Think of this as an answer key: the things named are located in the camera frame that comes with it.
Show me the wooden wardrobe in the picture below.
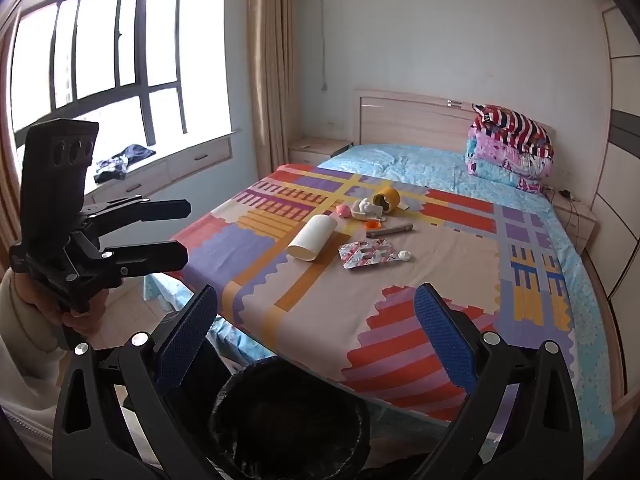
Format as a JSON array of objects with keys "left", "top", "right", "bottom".
[{"left": 590, "top": 4, "right": 640, "bottom": 302}]

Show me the black trash bin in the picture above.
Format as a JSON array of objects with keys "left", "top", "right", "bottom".
[{"left": 209, "top": 357, "right": 372, "bottom": 480}]

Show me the white plastic tray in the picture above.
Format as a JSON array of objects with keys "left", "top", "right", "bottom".
[{"left": 351, "top": 200, "right": 386, "bottom": 224}]

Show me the brown stick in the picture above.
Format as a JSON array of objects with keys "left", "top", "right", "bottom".
[{"left": 366, "top": 223, "right": 414, "bottom": 239}]

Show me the wooden nightstand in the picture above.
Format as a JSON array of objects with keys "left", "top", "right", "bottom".
[
  {"left": 287, "top": 136, "right": 355, "bottom": 167},
  {"left": 550, "top": 192, "right": 599, "bottom": 252}
]

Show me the light blue folded quilt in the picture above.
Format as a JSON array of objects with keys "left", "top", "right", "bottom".
[{"left": 465, "top": 157, "right": 551, "bottom": 194}]

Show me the person's white clothing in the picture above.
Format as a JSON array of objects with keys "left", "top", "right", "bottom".
[{"left": 0, "top": 340, "right": 156, "bottom": 468}]

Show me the window seat cabinet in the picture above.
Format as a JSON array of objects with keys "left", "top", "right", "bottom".
[{"left": 82, "top": 132, "right": 236, "bottom": 212}]

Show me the silver blister pack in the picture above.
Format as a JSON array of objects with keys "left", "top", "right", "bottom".
[{"left": 338, "top": 239, "right": 397, "bottom": 271}]

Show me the dark blue cloth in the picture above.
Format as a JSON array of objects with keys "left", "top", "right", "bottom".
[{"left": 94, "top": 144, "right": 157, "bottom": 184}]

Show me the beige curtain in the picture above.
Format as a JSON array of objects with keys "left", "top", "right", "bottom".
[{"left": 245, "top": 0, "right": 302, "bottom": 172}]

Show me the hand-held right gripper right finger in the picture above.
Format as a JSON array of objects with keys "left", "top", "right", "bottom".
[{"left": 414, "top": 282, "right": 586, "bottom": 480}]

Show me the pink floral folded quilt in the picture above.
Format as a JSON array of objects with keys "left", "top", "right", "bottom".
[{"left": 466, "top": 127, "right": 555, "bottom": 177}]

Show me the wooden bed headboard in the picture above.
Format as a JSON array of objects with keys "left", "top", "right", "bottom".
[{"left": 352, "top": 87, "right": 554, "bottom": 155}]

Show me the window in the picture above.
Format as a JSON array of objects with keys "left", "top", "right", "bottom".
[{"left": 10, "top": 0, "right": 189, "bottom": 149}]

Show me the colourful patterned bed sheet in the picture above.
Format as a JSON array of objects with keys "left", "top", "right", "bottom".
[{"left": 172, "top": 162, "right": 575, "bottom": 423}]

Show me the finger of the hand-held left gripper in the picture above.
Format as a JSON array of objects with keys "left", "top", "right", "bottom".
[
  {"left": 96, "top": 239, "right": 190, "bottom": 279},
  {"left": 82, "top": 198, "right": 192, "bottom": 234}
]

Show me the yellow tape roll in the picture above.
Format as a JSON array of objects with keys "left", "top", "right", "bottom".
[{"left": 371, "top": 186, "right": 401, "bottom": 214}]

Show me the person's left hand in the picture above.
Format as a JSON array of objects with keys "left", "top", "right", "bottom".
[{"left": 14, "top": 275, "right": 109, "bottom": 351}]

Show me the light blue bed sheet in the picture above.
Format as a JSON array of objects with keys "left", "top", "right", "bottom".
[{"left": 142, "top": 142, "right": 617, "bottom": 466}]

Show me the striped folded blanket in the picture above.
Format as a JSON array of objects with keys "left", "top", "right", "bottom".
[{"left": 472, "top": 104, "right": 555, "bottom": 161}]

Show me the white paper tube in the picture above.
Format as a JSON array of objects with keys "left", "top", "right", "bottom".
[{"left": 286, "top": 214, "right": 337, "bottom": 264}]

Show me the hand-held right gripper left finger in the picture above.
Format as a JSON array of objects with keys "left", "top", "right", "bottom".
[{"left": 52, "top": 284, "right": 236, "bottom": 480}]

